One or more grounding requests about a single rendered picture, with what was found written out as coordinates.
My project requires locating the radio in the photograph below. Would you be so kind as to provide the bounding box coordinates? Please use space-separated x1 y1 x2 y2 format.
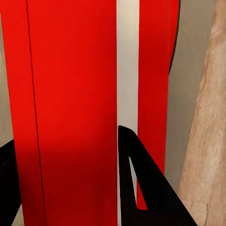
0 0 181 226

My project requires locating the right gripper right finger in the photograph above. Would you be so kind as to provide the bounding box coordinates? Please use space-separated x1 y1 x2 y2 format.
118 126 197 226

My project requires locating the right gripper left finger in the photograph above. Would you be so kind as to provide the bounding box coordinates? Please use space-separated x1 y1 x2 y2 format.
0 139 22 226

